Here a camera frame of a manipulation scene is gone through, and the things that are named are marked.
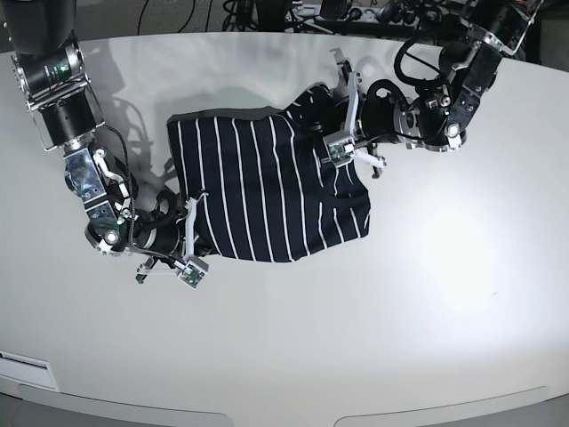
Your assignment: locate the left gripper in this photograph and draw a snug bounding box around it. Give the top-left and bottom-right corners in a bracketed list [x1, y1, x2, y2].
[331, 48, 422, 180]

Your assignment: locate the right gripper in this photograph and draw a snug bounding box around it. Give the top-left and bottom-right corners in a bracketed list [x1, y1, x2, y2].
[131, 191, 209, 284]

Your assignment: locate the navy white-striped T-shirt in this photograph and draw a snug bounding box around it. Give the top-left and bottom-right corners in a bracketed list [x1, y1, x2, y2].
[166, 84, 371, 262]

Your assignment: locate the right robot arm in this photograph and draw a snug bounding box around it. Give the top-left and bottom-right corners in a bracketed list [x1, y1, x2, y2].
[1, 1, 209, 287]

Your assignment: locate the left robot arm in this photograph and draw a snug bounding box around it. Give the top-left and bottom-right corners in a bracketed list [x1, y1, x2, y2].
[323, 1, 542, 175]

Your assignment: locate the white power strip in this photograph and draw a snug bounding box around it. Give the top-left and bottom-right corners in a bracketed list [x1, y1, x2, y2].
[284, 1, 422, 27]

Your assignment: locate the white label plate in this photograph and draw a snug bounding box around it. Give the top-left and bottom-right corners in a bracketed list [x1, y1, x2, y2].
[1, 350, 60, 392]

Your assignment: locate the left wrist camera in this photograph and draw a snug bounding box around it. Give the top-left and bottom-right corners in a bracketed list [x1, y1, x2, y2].
[323, 133, 356, 168]

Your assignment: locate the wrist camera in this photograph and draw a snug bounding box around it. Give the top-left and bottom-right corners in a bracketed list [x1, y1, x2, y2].
[174, 255, 209, 289]
[323, 133, 356, 168]

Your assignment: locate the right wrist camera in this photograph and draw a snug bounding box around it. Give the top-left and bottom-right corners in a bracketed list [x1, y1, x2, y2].
[174, 255, 209, 289]

